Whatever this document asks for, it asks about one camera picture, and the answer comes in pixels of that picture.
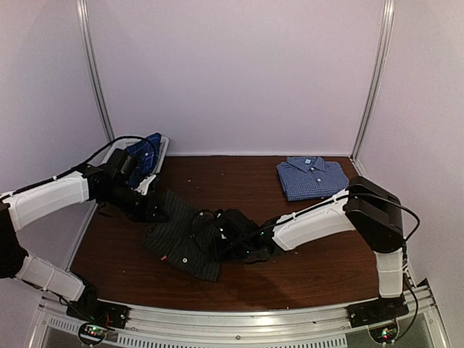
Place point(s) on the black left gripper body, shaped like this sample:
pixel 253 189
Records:
pixel 136 210

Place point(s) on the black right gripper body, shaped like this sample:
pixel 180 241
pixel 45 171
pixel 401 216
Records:
pixel 238 249

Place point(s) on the black pinstriped long sleeve shirt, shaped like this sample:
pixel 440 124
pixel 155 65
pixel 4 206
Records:
pixel 186 241

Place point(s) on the light blue checked shirt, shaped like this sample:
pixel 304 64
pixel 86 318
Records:
pixel 304 178

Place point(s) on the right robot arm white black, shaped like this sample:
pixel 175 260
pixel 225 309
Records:
pixel 363 207

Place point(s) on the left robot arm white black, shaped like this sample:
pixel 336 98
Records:
pixel 40 224

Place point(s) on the dark blue plaid shirt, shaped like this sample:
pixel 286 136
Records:
pixel 147 153

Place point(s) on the white plastic laundry basket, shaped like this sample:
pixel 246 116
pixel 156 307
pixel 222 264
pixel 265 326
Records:
pixel 124 141

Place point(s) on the left round controller board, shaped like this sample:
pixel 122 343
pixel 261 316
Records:
pixel 91 334

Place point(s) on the round controller board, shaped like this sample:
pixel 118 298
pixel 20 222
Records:
pixel 91 334
pixel 385 334

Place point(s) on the right round controller board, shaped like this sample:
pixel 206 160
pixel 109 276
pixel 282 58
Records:
pixel 385 334

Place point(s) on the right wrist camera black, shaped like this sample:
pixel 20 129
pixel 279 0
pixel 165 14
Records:
pixel 234 227

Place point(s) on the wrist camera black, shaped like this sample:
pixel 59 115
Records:
pixel 123 165
pixel 234 227

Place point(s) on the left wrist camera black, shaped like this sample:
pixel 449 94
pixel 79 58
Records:
pixel 123 165

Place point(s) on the aluminium front rail base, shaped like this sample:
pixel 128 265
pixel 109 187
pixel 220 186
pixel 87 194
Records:
pixel 327 326

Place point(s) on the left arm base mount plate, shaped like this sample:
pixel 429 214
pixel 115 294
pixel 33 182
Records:
pixel 105 314

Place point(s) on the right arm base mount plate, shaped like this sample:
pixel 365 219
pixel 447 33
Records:
pixel 376 311

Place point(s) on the left aluminium frame post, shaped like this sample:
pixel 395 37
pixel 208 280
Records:
pixel 91 61

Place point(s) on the aluminium frame post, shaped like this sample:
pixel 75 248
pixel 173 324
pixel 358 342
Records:
pixel 384 40
pixel 91 61

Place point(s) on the right aluminium frame post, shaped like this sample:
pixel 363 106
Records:
pixel 384 40

